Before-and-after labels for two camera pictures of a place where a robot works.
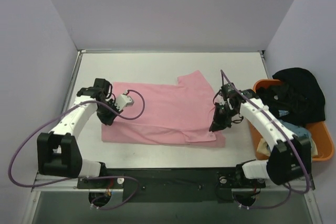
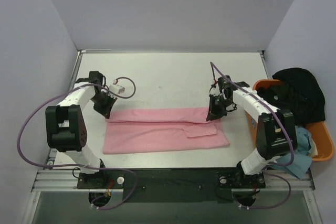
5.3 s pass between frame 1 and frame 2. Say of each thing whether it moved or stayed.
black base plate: stayed
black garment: stayed
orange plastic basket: stayed
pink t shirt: moved
